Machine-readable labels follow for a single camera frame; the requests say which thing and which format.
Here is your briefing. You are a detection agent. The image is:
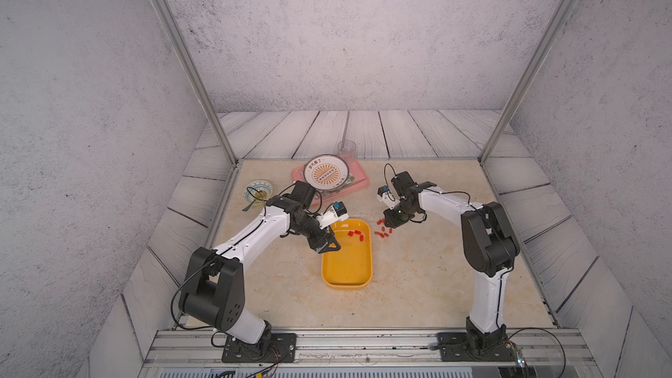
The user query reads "red sleeve cluster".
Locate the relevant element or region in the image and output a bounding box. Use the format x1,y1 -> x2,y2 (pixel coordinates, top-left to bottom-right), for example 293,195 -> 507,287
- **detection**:
348,230 -> 365,242

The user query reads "yellow plastic storage box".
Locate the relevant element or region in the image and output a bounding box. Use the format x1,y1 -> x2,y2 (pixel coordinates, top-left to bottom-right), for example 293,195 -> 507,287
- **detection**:
321,218 -> 374,290

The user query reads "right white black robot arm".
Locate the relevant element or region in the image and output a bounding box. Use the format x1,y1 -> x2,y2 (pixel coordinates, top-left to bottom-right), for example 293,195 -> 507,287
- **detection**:
377,171 -> 520,352

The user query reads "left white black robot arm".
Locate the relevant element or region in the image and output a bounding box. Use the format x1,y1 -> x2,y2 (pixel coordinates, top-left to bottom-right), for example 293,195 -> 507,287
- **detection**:
173,181 -> 348,346

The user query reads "pink plastic tray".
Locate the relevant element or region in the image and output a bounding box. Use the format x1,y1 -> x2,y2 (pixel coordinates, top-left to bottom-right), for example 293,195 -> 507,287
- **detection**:
292,159 -> 369,206

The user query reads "white plate orange sunburst pattern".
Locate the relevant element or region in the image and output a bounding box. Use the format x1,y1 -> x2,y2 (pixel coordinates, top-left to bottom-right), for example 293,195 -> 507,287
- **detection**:
304,154 -> 350,191

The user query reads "small patterned bowl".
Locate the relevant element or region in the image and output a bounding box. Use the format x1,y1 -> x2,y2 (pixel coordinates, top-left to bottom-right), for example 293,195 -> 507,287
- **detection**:
243,180 -> 273,205

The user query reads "spoon in small bowl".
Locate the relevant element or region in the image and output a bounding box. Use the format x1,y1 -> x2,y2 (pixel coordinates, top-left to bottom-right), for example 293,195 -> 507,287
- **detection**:
242,199 -> 260,212

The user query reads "clear plastic cup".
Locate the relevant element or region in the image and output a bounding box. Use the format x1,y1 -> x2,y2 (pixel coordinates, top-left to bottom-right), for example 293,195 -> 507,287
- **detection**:
337,140 -> 357,164

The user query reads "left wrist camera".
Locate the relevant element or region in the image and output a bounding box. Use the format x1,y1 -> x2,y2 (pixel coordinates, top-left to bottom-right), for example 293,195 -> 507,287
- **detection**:
316,201 -> 349,229

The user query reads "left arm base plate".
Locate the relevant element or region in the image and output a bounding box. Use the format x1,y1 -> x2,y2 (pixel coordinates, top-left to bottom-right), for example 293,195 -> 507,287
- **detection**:
222,332 -> 298,364

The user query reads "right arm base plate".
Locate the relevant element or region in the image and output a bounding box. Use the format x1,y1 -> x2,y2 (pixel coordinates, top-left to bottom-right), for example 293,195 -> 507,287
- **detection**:
437,330 -> 517,362

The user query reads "aluminium front rail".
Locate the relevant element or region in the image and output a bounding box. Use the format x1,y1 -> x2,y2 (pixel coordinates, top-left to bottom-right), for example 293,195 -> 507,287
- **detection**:
139,328 -> 603,377

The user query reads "right aluminium frame post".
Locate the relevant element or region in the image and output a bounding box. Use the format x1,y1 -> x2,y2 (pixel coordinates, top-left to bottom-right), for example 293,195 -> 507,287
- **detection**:
478,0 -> 578,166

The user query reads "aluminium frame post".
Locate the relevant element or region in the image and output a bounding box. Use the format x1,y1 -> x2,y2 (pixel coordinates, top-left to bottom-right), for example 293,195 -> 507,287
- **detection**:
478,0 -> 578,166
150,0 -> 238,166

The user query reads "left aluminium frame post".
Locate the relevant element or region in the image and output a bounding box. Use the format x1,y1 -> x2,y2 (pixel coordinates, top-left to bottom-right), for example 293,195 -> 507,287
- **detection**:
150,0 -> 238,166

